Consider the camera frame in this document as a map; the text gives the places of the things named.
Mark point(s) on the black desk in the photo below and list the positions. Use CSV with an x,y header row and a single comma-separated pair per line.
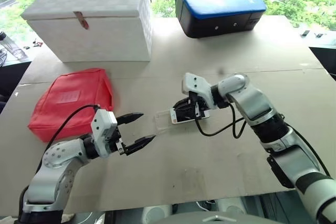
x,y
324,61

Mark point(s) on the black case with blue lid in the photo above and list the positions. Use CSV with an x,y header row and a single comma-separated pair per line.
x,y
215,11

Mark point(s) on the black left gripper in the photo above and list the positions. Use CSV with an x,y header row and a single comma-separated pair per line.
x,y
118,142

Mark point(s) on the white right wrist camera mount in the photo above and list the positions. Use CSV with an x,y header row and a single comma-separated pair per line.
x,y
195,83

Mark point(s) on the black side table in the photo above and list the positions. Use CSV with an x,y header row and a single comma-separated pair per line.
x,y
13,77

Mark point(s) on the white woven lidded box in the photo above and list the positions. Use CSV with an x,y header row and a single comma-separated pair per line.
x,y
92,24

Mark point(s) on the red fabric pouch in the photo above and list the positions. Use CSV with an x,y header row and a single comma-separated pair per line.
x,y
68,95

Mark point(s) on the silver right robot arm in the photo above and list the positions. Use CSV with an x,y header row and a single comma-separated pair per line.
x,y
252,100

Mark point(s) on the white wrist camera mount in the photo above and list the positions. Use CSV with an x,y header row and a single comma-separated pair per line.
x,y
102,129
195,83

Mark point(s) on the small black gadget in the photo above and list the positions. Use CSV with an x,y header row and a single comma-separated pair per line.
x,y
305,32
319,35

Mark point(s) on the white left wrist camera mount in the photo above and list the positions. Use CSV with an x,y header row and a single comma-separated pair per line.
x,y
102,129

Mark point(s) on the white smartphone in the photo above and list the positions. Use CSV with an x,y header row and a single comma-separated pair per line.
x,y
204,114

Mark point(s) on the brown cardboard sheet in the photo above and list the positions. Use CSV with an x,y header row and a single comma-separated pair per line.
x,y
183,169
183,51

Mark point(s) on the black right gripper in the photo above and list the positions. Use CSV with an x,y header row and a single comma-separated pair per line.
x,y
200,103

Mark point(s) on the white side table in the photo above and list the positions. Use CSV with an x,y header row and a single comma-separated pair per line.
x,y
317,41

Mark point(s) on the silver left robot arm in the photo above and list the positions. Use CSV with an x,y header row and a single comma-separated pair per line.
x,y
57,155

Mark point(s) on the clear plastic phone case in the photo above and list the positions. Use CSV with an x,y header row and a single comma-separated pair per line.
x,y
162,121

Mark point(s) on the clear bottle with black cap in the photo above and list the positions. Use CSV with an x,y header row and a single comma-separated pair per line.
x,y
10,45

